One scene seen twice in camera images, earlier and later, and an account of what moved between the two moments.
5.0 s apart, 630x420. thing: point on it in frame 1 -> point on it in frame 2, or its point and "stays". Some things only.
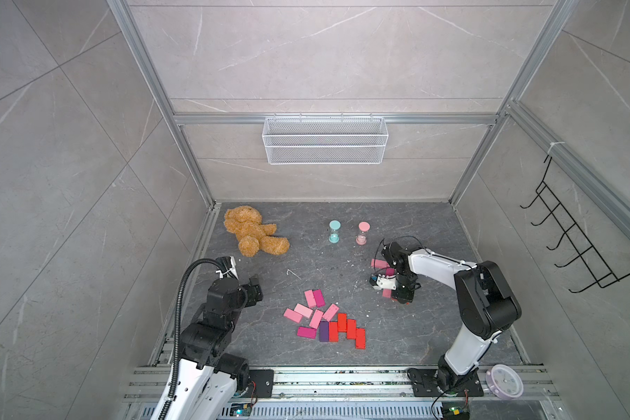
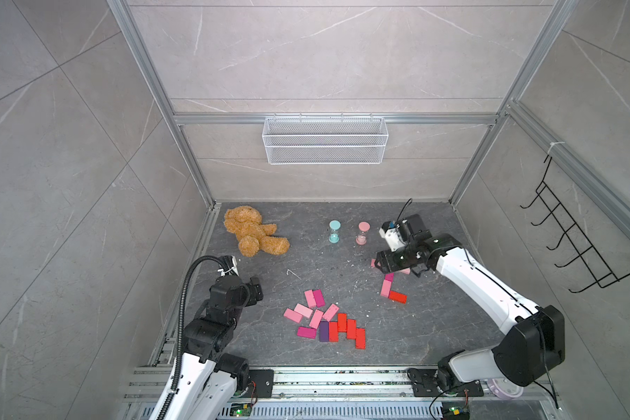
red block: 351,329 stays
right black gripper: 402,297 -> 387,263
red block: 342,322 stays
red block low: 360,339 stays
